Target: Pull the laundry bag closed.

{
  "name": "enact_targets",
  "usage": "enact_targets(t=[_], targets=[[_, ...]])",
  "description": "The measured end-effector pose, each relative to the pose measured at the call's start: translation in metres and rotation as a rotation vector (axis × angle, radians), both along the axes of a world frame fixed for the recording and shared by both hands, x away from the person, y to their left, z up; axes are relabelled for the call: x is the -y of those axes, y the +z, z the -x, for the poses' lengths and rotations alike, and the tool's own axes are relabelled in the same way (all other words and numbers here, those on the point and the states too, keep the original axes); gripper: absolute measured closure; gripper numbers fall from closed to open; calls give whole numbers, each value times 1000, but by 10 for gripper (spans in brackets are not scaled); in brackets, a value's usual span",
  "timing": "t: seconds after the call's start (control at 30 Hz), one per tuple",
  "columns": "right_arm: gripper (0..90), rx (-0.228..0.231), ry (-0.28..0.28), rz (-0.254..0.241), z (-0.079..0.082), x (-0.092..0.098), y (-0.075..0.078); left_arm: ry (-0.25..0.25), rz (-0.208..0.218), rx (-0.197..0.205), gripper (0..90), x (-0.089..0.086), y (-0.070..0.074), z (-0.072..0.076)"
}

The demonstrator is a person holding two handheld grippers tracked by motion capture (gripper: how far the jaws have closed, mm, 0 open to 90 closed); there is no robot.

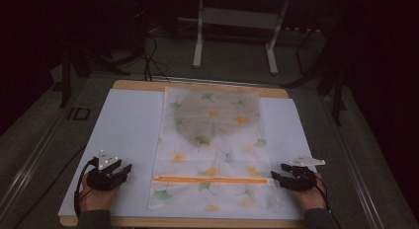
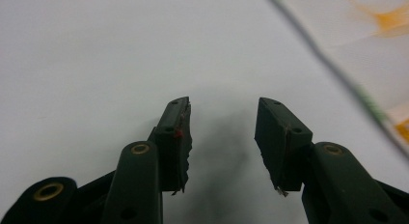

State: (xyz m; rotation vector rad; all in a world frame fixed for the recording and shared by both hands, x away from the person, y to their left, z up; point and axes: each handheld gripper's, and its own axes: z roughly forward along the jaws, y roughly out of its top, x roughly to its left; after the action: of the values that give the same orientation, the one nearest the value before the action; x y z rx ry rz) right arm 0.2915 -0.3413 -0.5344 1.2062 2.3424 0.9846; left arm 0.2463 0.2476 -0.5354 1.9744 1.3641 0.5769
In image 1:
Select person's right hand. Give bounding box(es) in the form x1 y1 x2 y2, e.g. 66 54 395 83
290 174 328 212

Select white metal stand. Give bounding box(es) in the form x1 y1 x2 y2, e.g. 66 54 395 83
192 0 291 76

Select black rectangular floor frame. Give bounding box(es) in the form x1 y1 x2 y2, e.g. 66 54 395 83
66 107 92 121

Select leaf print mesh laundry bag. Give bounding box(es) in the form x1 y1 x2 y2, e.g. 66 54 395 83
146 86 282 213

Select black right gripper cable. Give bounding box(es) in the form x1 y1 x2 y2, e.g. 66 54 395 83
314 173 343 229

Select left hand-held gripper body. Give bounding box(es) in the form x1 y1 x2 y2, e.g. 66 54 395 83
86 149 126 192

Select metal floor rail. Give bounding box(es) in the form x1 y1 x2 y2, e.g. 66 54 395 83
320 94 387 229
0 114 68 220

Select black metal stand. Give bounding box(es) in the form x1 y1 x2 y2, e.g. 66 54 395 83
58 40 132 109
281 25 350 126

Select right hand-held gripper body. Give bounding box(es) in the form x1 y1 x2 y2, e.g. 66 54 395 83
281 155 326 192

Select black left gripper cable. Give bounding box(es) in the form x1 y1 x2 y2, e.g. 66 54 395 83
73 157 100 219

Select metal strip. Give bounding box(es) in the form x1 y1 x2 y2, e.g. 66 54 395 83
150 75 282 89

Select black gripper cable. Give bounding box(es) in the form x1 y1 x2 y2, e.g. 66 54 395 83
73 157 100 219
314 173 343 229

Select white sheet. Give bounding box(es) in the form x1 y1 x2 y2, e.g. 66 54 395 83
57 88 322 221

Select black floor cables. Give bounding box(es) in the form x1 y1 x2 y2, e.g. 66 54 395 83
141 33 172 83

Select person's left hand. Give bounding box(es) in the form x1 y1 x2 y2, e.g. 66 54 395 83
78 173 122 213

